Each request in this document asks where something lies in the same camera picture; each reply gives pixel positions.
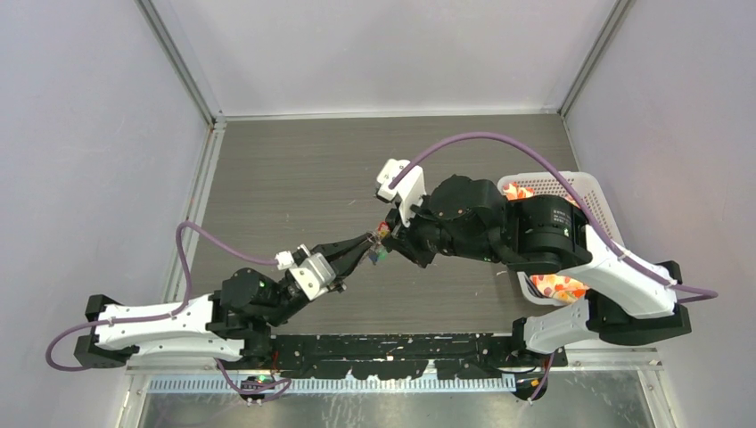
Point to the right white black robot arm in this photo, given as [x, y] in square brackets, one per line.
[539, 236]

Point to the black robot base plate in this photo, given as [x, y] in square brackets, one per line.
[390, 356]

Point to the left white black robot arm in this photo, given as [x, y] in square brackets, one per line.
[232, 324]

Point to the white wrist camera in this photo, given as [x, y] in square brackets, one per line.
[310, 270]
[408, 193]

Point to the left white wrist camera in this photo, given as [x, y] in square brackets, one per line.
[310, 270]

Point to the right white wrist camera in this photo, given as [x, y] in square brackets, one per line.
[408, 193]

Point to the white plastic basket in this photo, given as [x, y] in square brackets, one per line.
[586, 186]

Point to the orange floral cloth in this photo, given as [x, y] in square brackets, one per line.
[545, 290]

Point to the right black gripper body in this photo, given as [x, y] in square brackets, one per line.
[421, 239]

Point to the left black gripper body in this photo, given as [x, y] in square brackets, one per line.
[336, 283]

